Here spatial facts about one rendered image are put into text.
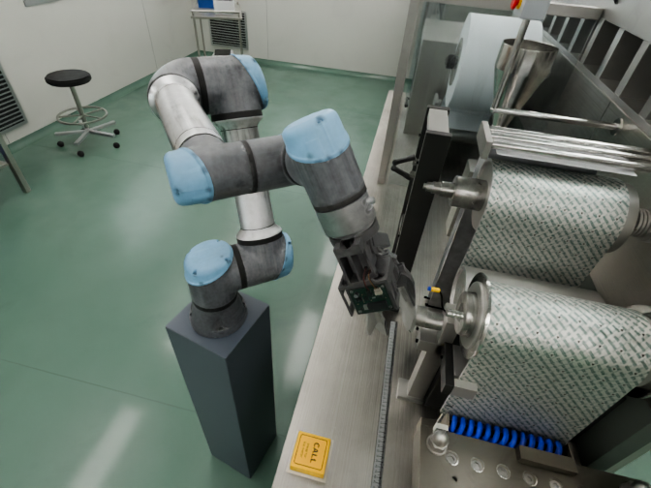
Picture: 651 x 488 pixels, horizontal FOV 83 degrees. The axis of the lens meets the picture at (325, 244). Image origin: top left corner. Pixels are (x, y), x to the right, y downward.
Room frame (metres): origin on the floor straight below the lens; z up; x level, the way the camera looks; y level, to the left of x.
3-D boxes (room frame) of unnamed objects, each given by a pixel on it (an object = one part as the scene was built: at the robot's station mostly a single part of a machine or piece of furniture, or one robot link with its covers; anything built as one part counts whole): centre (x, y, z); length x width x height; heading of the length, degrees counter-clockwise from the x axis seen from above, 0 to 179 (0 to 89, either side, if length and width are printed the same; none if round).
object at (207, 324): (0.63, 0.28, 0.95); 0.15 x 0.15 x 0.10
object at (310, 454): (0.29, -0.01, 0.91); 0.07 x 0.07 x 0.02; 80
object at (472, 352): (0.41, -0.26, 1.25); 0.15 x 0.01 x 0.15; 170
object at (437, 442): (0.28, -0.23, 1.05); 0.04 x 0.04 x 0.04
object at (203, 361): (0.63, 0.28, 0.45); 0.20 x 0.20 x 0.90; 67
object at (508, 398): (0.33, -0.37, 1.11); 0.23 x 0.01 x 0.18; 80
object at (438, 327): (0.45, -0.23, 1.05); 0.06 x 0.05 x 0.31; 80
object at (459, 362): (0.37, -0.26, 1.13); 0.09 x 0.06 x 0.03; 170
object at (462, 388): (0.34, -0.26, 1.13); 0.04 x 0.02 x 0.03; 80
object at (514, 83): (1.10, -0.49, 1.18); 0.14 x 0.14 x 0.57
